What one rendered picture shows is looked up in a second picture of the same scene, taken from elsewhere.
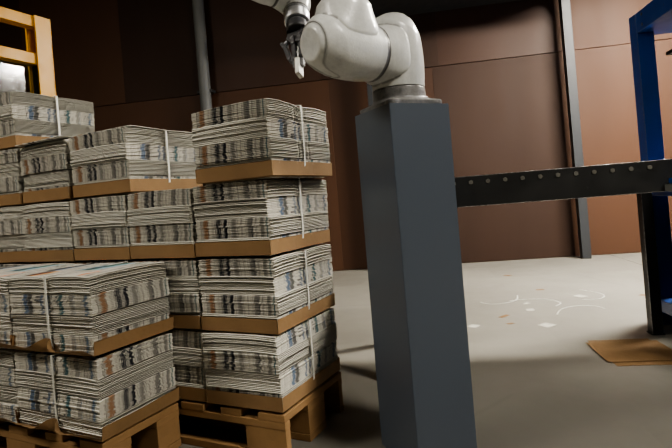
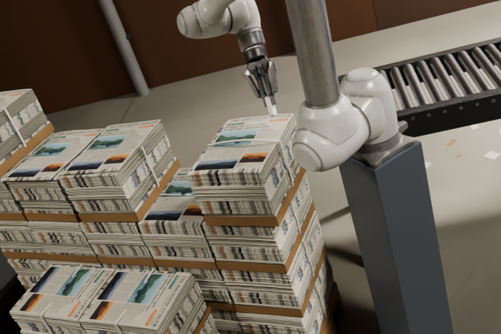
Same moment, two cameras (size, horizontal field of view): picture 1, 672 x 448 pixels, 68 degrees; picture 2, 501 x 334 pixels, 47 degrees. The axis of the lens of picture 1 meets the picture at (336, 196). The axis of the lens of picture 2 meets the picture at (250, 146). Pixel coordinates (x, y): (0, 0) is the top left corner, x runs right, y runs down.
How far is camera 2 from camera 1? 1.27 m
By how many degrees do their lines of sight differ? 29
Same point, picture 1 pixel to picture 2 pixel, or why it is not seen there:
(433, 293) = (420, 279)
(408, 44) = (383, 110)
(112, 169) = (115, 204)
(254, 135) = (255, 198)
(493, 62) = not seen: outside the picture
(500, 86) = not seen: outside the picture
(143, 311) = (191, 317)
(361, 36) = (348, 142)
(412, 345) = (408, 317)
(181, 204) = (194, 235)
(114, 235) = (134, 250)
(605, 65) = not seen: outside the picture
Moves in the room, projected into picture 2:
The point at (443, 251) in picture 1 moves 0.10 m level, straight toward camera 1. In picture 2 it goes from (425, 250) to (429, 270)
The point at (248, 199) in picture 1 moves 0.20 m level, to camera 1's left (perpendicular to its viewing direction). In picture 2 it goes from (258, 236) to (204, 252)
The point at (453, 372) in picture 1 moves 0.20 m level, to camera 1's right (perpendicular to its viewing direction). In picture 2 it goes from (438, 317) to (490, 303)
